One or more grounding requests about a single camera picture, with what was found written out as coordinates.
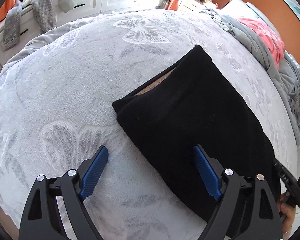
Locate grey butterfly bedspread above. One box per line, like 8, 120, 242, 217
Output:
0, 9, 299, 240

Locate white window drawer cabinet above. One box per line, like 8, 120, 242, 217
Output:
0, 0, 162, 68

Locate light blue headboard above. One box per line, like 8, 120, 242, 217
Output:
221, 0, 280, 36

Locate grey duvet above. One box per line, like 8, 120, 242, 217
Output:
202, 9, 300, 146

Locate black pants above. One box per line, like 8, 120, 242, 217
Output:
113, 46, 280, 221

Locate pink pillow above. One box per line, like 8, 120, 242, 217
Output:
237, 17, 285, 69

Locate grey knit garment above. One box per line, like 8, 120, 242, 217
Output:
2, 0, 56, 51

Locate right hand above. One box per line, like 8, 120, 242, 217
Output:
276, 193, 296, 234

